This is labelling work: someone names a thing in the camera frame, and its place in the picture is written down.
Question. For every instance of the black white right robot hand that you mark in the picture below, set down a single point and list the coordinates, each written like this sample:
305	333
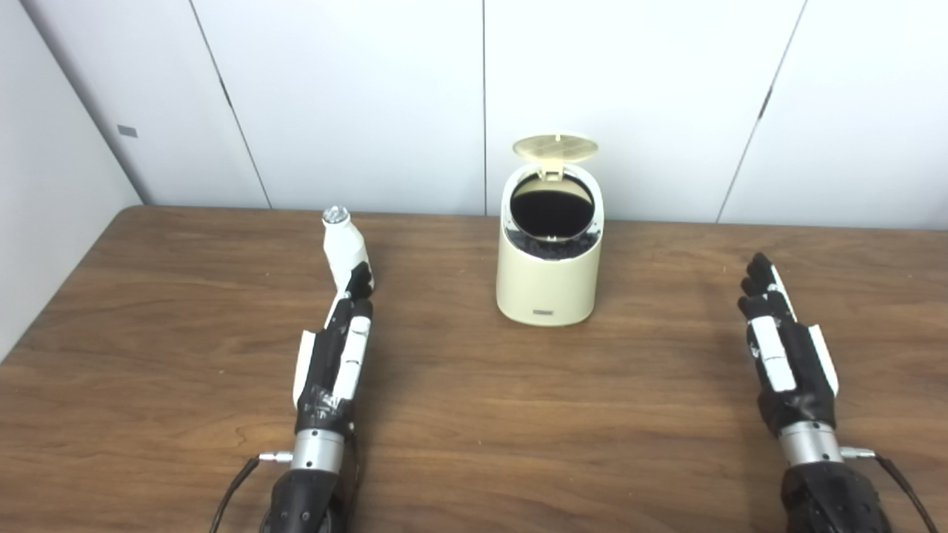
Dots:
803	377

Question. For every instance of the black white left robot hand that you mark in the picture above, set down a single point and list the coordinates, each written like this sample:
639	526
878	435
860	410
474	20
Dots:
326	370

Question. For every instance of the small white plastic bottle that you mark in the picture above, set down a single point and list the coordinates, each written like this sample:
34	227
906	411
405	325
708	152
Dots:
344	244

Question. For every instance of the cream round bin lid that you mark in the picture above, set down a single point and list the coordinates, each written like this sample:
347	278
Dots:
555	148

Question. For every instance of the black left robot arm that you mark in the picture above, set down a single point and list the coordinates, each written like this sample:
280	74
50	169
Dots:
307	496

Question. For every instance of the cream-colored round bin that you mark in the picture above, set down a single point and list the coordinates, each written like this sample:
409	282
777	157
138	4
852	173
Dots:
544	289

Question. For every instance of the black bin liner bag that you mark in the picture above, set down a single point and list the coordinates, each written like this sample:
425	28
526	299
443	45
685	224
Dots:
552	248

